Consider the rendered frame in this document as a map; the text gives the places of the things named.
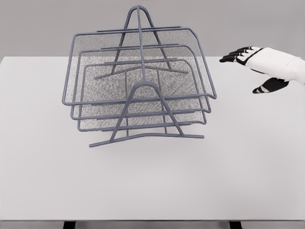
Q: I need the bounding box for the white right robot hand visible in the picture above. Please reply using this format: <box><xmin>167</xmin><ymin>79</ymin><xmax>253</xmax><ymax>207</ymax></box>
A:
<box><xmin>219</xmin><ymin>46</ymin><xmax>298</xmax><ymax>94</ymax></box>

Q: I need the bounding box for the medium grey mesh tray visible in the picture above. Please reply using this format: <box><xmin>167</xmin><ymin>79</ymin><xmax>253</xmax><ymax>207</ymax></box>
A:
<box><xmin>70</xmin><ymin>43</ymin><xmax>212</xmax><ymax>121</ymax></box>

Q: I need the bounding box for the small grey mesh tray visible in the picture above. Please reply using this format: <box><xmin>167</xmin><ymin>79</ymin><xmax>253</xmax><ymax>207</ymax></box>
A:
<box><xmin>77</xmin><ymin>58</ymin><xmax>207</xmax><ymax>132</ymax></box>

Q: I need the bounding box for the large grey mesh tray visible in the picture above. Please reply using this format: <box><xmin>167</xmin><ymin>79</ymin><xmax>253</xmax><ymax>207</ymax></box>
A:
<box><xmin>61</xmin><ymin>26</ymin><xmax>218</xmax><ymax>106</ymax></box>

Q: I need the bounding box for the grey wire rack stand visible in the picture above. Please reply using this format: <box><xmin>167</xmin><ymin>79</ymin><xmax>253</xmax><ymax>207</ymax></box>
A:
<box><xmin>89</xmin><ymin>5</ymin><xmax>205</xmax><ymax>148</ymax></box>

